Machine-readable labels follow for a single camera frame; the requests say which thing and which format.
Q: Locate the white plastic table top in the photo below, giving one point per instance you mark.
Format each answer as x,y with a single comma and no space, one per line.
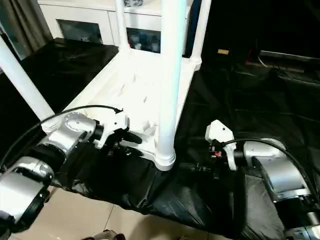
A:
125,82

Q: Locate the white plastic table leg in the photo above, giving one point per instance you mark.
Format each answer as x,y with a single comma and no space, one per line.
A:
172,75
22,80
201,30
121,25

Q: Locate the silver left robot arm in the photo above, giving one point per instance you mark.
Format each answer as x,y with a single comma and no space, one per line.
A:
62,135

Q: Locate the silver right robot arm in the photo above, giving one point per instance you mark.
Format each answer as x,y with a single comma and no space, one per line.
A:
280,170

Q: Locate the black plastic mat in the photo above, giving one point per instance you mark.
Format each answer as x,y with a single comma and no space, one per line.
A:
262,100

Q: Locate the small tan tag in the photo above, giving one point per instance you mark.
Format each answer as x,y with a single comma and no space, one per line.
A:
223,51

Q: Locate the black flat panel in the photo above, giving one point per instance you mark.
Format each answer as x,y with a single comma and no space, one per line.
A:
290,54

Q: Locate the white cabinet with glass doors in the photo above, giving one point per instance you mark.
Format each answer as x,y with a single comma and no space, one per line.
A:
87,17

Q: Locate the dark bundle of small parts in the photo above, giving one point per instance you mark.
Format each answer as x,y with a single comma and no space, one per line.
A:
133,3

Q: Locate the grey and blue curtain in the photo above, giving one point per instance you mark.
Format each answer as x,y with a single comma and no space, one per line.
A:
22,27

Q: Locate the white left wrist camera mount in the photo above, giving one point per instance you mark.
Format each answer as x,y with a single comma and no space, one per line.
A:
115,125

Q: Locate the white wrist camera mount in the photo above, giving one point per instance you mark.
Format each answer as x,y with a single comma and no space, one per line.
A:
115,125
220,135

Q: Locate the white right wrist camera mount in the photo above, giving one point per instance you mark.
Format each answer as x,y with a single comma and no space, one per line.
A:
220,135

